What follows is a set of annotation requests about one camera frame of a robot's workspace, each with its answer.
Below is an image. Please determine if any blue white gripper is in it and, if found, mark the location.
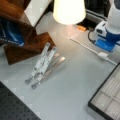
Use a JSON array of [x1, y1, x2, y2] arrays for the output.
[[89, 21, 120, 52]]

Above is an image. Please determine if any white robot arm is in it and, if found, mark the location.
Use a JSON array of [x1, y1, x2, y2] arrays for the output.
[[89, 0, 120, 52]]

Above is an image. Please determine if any orange small object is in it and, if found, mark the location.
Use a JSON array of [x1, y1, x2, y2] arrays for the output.
[[77, 26, 86, 32]]

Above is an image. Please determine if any white table lamp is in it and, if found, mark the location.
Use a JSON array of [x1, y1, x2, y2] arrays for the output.
[[53, 0, 86, 38]]

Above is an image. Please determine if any black compartment case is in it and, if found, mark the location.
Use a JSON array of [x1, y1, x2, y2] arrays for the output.
[[88, 62, 120, 120]]

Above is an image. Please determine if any wooden angled shelf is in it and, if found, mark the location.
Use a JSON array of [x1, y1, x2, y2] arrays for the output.
[[0, 0, 55, 65]]

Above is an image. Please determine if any white box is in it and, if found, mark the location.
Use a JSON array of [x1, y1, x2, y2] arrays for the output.
[[24, 0, 53, 27]]

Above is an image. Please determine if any blue book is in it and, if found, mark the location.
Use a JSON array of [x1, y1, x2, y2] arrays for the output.
[[0, 18, 24, 46]]

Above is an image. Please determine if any white cable with switch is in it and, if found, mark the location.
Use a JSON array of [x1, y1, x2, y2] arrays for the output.
[[69, 35, 118, 66]]

